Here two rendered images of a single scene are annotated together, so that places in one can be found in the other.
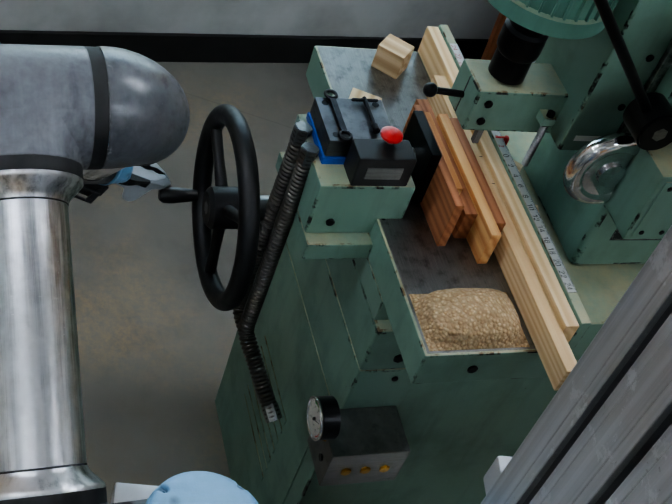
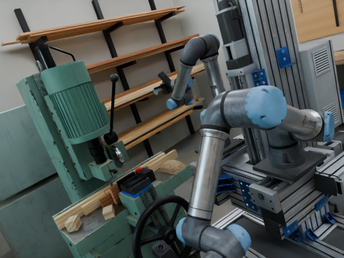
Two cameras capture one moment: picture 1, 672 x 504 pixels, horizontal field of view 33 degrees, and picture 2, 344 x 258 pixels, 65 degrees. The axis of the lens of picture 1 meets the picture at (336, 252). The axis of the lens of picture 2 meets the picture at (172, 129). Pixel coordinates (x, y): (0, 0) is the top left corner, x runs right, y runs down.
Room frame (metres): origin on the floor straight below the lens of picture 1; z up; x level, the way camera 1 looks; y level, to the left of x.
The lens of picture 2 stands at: (1.08, 1.04, 1.41)
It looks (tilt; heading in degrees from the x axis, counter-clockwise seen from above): 15 degrees down; 263
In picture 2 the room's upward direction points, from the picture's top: 19 degrees counter-clockwise
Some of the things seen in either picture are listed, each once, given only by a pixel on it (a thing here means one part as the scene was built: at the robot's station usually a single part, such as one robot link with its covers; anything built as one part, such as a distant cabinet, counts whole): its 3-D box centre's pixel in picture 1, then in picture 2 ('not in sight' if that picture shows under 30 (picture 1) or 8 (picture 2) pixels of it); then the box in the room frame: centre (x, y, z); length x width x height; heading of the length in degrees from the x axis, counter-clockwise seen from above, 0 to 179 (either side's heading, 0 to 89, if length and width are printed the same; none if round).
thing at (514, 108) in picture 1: (506, 101); (104, 170); (1.29, -0.14, 1.03); 0.14 x 0.07 x 0.09; 119
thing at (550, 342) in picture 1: (494, 216); (135, 178); (1.18, -0.19, 0.92); 0.55 x 0.02 x 0.04; 29
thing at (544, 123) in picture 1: (536, 136); not in sight; (1.28, -0.20, 1.00); 0.02 x 0.02 x 0.10; 29
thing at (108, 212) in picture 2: (361, 108); (108, 212); (1.31, 0.04, 0.92); 0.05 x 0.04 x 0.03; 91
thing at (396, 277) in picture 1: (394, 197); (136, 201); (1.20, -0.05, 0.87); 0.61 x 0.30 x 0.06; 29
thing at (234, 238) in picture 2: not in sight; (225, 245); (0.97, 0.44, 0.90); 0.11 x 0.11 x 0.08; 32
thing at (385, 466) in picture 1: (357, 446); not in sight; (0.99, -0.13, 0.58); 0.12 x 0.08 x 0.08; 119
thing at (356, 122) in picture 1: (361, 137); (138, 180); (1.15, 0.02, 0.99); 0.13 x 0.11 x 0.06; 29
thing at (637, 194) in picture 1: (651, 186); (116, 153); (1.24, -0.36, 1.02); 0.09 x 0.07 x 0.12; 29
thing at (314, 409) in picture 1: (324, 421); not in sight; (0.96, -0.07, 0.65); 0.06 x 0.04 x 0.08; 29
